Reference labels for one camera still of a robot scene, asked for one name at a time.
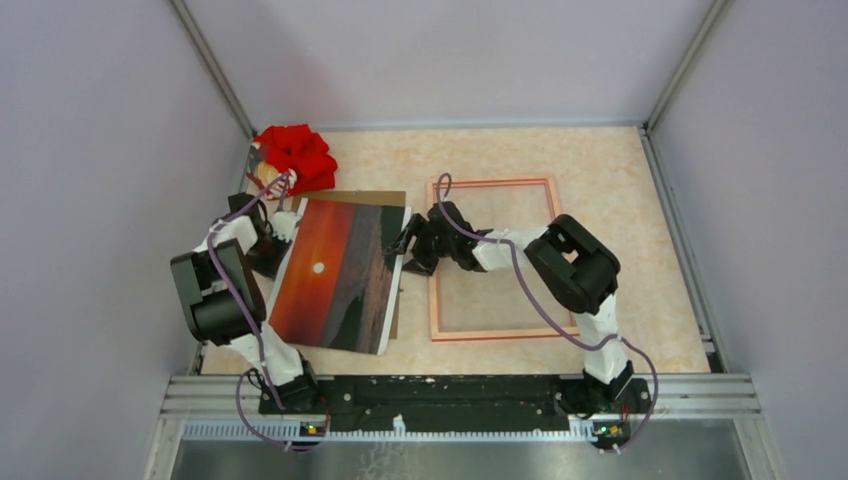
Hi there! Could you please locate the white slotted cable duct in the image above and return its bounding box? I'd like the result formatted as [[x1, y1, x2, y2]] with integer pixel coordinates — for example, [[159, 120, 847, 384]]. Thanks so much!
[[182, 415, 597, 443]]

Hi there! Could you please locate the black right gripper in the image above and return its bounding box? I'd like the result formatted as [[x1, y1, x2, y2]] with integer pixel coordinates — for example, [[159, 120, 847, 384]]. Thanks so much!
[[382, 215, 455, 278]]

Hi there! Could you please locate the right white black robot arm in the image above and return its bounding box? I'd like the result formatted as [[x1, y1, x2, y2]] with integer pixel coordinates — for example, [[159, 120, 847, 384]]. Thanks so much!
[[383, 201, 655, 419]]

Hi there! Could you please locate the red wooden picture frame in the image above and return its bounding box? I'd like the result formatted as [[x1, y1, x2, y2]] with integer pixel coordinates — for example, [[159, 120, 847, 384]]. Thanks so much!
[[427, 175, 560, 342]]

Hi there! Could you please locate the brown fibreboard backing board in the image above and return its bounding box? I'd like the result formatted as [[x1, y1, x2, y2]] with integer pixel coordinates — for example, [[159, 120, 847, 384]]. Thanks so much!
[[291, 190, 407, 340]]

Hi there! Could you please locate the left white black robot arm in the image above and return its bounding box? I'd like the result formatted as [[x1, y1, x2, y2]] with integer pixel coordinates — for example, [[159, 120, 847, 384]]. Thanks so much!
[[169, 193, 321, 414]]

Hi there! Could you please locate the sunset landscape photo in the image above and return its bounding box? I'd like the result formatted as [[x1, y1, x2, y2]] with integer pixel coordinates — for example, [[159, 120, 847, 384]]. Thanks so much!
[[266, 197, 413, 357]]

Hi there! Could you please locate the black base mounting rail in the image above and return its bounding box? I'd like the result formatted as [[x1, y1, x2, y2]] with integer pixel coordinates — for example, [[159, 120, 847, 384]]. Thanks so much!
[[258, 375, 650, 433]]

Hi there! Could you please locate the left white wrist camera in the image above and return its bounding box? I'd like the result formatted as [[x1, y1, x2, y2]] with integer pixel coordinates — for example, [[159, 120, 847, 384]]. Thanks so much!
[[270, 211, 302, 242]]

